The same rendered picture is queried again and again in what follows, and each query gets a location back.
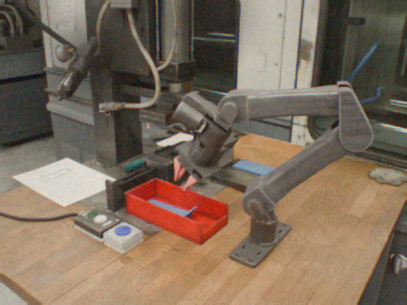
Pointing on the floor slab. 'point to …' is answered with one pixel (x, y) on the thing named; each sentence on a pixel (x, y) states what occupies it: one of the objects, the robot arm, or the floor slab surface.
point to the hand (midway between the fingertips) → (182, 182)
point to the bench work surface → (213, 250)
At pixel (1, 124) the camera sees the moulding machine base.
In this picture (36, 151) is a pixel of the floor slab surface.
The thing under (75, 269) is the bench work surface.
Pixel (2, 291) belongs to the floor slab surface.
